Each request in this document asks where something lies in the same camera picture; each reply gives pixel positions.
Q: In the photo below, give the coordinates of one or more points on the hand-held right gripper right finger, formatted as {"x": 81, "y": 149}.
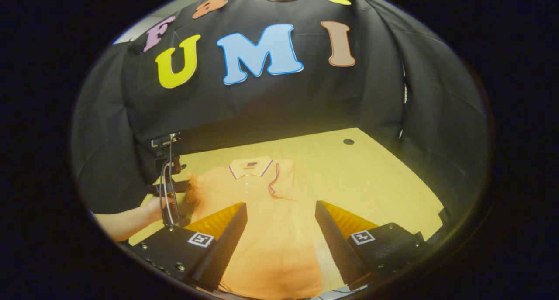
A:
{"x": 334, "y": 247}

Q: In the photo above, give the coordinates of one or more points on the orange T-shirt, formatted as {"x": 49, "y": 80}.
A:
{"x": 266, "y": 230}

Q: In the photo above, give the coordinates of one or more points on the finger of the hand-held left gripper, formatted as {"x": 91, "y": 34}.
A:
{"x": 172, "y": 187}

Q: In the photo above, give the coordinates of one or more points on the black backdrop cloth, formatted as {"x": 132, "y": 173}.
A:
{"x": 270, "y": 103}

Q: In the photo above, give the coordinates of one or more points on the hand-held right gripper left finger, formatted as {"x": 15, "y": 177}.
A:
{"x": 225, "y": 243}

